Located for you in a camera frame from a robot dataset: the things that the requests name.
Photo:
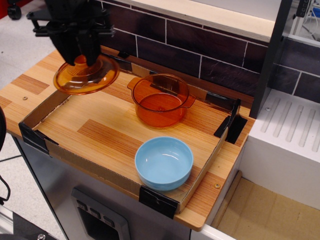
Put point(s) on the grey oven control panel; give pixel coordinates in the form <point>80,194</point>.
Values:
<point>99,221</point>

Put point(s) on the dark grey right shelf post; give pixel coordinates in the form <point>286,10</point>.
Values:
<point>262,89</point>

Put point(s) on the orange glass pot lid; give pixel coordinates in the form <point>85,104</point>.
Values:
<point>82,79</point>

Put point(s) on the light blue bowl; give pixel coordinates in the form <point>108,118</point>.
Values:
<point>164,163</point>

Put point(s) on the orange glass pot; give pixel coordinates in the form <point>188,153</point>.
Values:
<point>161,100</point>

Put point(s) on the white toy sink drainboard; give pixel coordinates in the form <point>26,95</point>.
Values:
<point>282,150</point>

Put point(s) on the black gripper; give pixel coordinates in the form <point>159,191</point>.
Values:
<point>73,27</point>

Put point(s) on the cardboard fence with black tape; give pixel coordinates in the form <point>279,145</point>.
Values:
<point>100,133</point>

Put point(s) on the light wooden shelf board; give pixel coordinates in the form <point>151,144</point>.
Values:
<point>223,20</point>

